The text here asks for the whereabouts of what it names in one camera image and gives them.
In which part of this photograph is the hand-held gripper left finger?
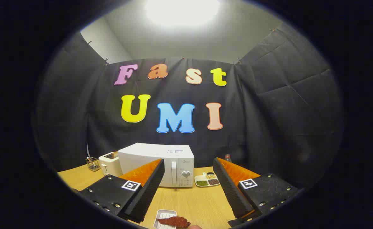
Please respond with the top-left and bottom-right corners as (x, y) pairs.
(78, 158), (165, 224)

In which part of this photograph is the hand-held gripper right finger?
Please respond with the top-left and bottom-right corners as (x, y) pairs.
(213, 157), (301, 227)

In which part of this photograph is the red meat piece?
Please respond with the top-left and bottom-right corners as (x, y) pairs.
(157, 216), (191, 228)

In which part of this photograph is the white toaster oven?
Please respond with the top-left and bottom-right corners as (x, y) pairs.
(118, 142), (195, 188)

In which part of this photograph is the white bread toaster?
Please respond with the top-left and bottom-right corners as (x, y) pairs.
(98, 151), (123, 177)

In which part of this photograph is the white ribbed tray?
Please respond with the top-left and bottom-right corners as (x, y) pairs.
(153, 209), (177, 229)

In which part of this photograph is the white divided bean dish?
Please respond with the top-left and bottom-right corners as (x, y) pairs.
(194, 172), (220, 187)

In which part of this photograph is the metal wire basket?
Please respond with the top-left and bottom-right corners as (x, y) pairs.
(85, 156), (100, 172)

